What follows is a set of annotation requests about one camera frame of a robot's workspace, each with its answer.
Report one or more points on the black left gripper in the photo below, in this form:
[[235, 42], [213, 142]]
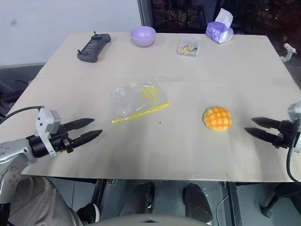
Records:
[[60, 141]]

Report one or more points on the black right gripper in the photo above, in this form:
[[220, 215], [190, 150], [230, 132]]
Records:
[[285, 135]]

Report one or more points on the orange crosshatched bread bun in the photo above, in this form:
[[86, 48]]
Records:
[[217, 117]]

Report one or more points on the clear yellow-zip plastic bag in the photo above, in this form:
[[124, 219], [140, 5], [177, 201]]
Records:
[[131, 101]]

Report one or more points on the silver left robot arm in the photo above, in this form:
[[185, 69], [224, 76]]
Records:
[[11, 150]]

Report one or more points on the black table leg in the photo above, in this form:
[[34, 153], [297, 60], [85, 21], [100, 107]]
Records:
[[97, 193], [234, 204]]

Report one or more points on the black chair base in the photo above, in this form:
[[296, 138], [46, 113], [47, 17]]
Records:
[[277, 200]]

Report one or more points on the black handheld controller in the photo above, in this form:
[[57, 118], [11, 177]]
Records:
[[92, 48]]

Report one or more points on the white glue gun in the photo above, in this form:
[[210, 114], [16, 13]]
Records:
[[288, 50]]

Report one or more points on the black shoe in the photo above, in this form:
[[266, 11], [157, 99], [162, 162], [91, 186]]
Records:
[[89, 213]]

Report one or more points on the grey-trousered person leg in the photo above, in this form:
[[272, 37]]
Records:
[[40, 202]]

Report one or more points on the dark rounded shape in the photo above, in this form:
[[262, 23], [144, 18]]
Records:
[[197, 204]]

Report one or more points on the purple tissue pack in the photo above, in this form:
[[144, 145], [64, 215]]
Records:
[[218, 31]]

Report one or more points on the purple plastic bowl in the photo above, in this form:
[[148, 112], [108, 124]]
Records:
[[142, 36]]

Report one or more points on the clear box of coloured pins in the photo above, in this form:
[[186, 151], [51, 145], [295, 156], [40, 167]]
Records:
[[188, 47]]

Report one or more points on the grey curved robot body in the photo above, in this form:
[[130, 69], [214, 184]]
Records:
[[150, 220]]

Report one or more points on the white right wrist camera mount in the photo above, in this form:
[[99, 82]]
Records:
[[295, 110]]

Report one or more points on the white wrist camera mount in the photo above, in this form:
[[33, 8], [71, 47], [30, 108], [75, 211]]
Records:
[[295, 110], [47, 122]]

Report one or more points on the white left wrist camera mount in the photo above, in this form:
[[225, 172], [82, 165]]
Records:
[[47, 122]]

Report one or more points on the grey window frame post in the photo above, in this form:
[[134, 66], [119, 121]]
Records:
[[145, 14]]

